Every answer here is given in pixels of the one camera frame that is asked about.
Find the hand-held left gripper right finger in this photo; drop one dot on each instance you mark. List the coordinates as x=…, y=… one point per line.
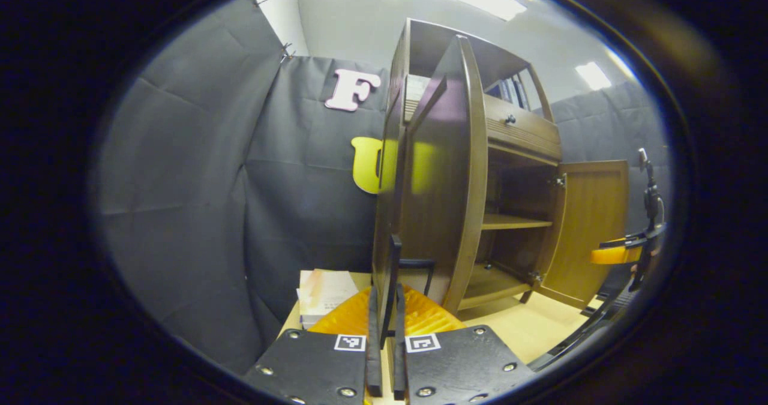
x=399, y=369

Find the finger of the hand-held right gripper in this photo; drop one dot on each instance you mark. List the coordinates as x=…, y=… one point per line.
x=612, y=255

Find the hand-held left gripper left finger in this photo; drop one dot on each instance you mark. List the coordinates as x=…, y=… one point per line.
x=374, y=363

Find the wooden shoe cabinet door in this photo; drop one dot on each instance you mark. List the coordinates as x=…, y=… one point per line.
x=591, y=213
x=444, y=201

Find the wooden double-door shoe cabinet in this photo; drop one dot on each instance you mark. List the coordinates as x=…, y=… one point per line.
x=522, y=183

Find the wooden cabinet inner shelf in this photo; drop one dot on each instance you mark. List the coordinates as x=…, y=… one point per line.
x=510, y=221

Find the wooden cabinet drawer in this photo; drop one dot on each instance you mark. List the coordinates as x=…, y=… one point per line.
x=528, y=132

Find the grey-spined book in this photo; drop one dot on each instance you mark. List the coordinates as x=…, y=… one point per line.
x=512, y=93

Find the blue-spined book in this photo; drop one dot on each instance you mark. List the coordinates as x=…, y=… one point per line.
x=502, y=92

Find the black backdrop cloth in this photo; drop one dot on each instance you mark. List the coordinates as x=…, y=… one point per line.
x=180, y=183

